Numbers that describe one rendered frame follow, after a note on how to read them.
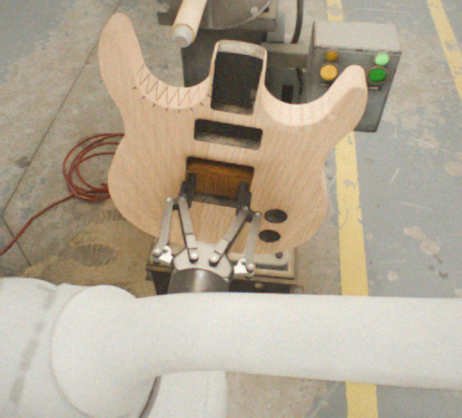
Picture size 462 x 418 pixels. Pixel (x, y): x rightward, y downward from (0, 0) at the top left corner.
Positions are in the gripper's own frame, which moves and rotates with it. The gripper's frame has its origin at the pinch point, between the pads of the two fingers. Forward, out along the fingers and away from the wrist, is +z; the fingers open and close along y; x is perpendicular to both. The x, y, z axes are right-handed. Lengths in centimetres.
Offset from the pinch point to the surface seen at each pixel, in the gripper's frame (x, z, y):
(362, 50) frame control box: 9.3, 29.4, 21.5
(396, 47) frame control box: 10.3, 30.5, 27.6
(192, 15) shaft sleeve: 20.5, 11.2, -6.8
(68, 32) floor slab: -117, 211, -117
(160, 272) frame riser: -86, 31, -16
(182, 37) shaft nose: 19.7, 6.8, -7.3
